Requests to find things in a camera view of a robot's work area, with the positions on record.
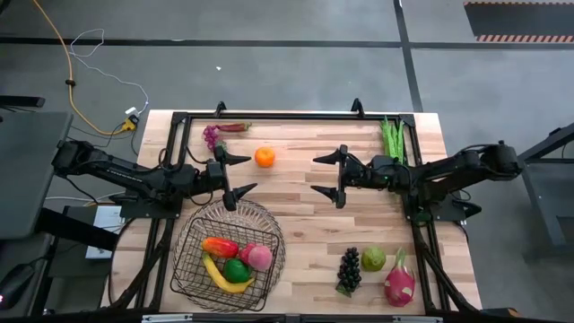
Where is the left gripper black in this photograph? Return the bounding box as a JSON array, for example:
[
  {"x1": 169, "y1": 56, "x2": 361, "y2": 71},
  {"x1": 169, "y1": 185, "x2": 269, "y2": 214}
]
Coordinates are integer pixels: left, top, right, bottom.
[{"x1": 204, "y1": 144, "x2": 259, "y2": 213}]

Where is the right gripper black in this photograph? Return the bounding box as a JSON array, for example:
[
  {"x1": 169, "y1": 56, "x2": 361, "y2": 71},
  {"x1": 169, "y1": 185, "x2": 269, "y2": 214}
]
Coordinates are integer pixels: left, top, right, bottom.
[{"x1": 309, "y1": 143, "x2": 377, "y2": 210}]

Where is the orange fruit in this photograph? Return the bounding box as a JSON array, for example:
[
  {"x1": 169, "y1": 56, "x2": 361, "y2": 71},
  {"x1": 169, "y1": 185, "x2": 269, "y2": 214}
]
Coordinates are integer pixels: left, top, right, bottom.
[{"x1": 254, "y1": 146, "x2": 276, "y2": 169}]

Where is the red chili pepper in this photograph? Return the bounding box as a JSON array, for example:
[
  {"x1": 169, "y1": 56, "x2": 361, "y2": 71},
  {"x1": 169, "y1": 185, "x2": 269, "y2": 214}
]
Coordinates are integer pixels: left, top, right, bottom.
[{"x1": 215, "y1": 121, "x2": 253, "y2": 134}]

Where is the purple grape bunch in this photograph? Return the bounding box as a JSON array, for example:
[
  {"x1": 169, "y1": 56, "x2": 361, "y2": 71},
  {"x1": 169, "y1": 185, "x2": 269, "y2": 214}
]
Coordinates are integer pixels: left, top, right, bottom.
[{"x1": 202, "y1": 125, "x2": 228, "y2": 153}]

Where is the green bean bunch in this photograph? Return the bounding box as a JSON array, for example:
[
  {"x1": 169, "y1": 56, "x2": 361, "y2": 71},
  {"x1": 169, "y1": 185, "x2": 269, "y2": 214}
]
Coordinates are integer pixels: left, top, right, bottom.
[{"x1": 379, "y1": 115, "x2": 406, "y2": 163}]

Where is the red orange mango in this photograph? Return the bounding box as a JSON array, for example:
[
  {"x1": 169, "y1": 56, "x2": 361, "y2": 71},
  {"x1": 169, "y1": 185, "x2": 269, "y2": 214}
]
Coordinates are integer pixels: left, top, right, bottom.
[{"x1": 201, "y1": 236, "x2": 240, "y2": 259}]

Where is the red bell pepper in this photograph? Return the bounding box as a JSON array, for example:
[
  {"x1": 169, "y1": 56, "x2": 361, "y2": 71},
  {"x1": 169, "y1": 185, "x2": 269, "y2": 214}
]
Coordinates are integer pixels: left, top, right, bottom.
[{"x1": 239, "y1": 242, "x2": 257, "y2": 266}]

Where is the pink peach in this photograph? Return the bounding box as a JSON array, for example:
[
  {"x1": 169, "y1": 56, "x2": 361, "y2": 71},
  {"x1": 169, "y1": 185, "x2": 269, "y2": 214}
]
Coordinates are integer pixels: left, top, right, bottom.
[{"x1": 248, "y1": 244, "x2": 274, "y2": 272}]

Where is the black grape bunch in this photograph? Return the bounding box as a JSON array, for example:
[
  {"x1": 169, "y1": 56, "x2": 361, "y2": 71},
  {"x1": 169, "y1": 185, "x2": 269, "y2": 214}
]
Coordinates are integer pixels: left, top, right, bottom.
[{"x1": 335, "y1": 247, "x2": 363, "y2": 298}]

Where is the black wire basket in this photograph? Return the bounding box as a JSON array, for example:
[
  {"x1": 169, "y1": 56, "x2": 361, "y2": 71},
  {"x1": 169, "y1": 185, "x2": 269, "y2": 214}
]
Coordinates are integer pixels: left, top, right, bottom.
[{"x1": 170, "y1": 216, "x2": 281, "y2": 312}]

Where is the yellow banana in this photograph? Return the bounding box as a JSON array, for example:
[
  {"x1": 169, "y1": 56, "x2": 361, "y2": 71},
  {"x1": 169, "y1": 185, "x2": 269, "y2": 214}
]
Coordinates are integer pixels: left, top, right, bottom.
[{"x1": 201, "y1": 253, "x2": 256, "y2": 294}]

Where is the pink dragon fruit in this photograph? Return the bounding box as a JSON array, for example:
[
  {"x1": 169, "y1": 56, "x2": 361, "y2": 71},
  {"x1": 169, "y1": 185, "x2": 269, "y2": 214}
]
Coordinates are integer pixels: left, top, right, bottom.
[{"x1": 383, "y1": 248, "x2": 417, "y2": 309}]

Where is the round woven placemat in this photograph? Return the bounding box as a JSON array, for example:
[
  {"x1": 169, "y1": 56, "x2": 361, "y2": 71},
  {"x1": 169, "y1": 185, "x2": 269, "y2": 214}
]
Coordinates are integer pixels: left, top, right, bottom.
[{"x1": 172, "y1": 197, "x2": 286, "y2": 313}]

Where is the white box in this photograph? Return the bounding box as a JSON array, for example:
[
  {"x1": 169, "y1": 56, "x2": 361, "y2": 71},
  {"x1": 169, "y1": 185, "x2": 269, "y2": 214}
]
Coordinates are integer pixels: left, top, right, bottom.
[{"x1": 84, "y1": 205, "x2": 125, "y2": 260}]

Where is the black slanted bar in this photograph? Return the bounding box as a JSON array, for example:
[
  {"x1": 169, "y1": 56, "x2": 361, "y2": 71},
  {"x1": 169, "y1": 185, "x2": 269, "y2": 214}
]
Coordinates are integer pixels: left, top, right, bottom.
[{"x1": 35, "y1": 208, "x2": 120, "y2": 252}]

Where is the grey desk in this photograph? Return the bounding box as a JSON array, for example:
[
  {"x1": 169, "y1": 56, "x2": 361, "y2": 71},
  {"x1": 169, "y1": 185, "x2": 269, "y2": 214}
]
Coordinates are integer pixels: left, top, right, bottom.
[{"x1": 0, "y1": 110, "x2": 74, "y2": 241}]

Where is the black flat bar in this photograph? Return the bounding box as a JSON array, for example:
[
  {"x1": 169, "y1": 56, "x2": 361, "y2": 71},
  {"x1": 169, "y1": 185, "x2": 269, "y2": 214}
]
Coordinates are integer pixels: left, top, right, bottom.
[{"x1": 0, "y1": 94, "x2": 46, "y2": 109}]

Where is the hazard striped floor mat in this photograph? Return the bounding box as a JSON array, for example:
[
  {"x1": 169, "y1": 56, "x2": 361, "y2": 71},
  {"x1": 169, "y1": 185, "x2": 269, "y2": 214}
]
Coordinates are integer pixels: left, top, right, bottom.
[{"x1": 463, "y1": 1, "x2": 574, "y2": 44}]

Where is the black computer mouse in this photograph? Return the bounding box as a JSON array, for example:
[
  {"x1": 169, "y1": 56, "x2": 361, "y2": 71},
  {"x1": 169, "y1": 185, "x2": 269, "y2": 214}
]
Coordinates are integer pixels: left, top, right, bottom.
[{"x1": 0, "y1": 263, "x2": 35, "y2": 310}]

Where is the black metal table frame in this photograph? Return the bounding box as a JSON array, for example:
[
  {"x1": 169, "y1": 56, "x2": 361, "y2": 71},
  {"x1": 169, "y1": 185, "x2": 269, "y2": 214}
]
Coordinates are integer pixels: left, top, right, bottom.
[{"x1": 100, "y1": 97, "x2": 483, "y2": 315}]

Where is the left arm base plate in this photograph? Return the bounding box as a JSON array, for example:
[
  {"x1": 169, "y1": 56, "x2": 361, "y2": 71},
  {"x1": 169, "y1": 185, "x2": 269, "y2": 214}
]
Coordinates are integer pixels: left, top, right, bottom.
[{"x1": 118, "y1": 192, "x2": 183, "y2": 220}]

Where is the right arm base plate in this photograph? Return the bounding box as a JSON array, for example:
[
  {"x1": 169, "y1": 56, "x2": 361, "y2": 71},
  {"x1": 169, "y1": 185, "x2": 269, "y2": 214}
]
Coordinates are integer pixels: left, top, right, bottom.
[{"x1": 401, "y1": 188, "x2": 483, "y2": 224}]

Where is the thin white cable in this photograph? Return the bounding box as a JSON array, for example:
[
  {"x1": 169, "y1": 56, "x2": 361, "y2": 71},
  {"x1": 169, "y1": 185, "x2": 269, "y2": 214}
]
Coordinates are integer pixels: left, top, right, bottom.
[{"x1": 69, "y1": 28, "x2": 150, "y2": 116}]

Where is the yellow cable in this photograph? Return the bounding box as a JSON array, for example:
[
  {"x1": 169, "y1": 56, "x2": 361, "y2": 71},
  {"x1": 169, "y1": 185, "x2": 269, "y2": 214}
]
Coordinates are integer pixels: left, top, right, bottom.
[{"x1": 30, "y1": 0, "x2": 135, "y2": 136}]

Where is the black desk frame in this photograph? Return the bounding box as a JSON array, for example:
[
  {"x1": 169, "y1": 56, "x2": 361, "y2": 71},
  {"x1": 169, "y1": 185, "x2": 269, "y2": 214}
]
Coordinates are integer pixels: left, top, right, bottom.
[{"x1": 493, "y1": 121, "x2": 574, "y2": 261}]

